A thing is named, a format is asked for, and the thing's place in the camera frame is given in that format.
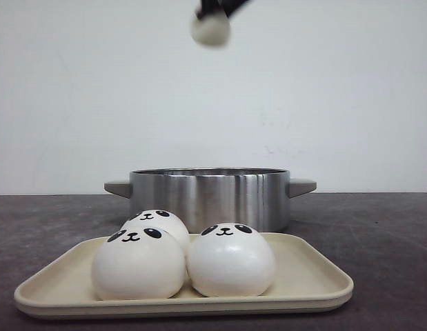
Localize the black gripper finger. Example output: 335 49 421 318
195 0 217 19
221 0 249 18

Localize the panda bun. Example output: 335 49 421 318
91 225 186 300
190 10 231 47
122 209 190 253
186 223 276 297

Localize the stainless steel steamer pot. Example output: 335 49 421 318
104 168 317 233

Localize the cream rectangular tray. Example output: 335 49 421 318
14 232 354 319

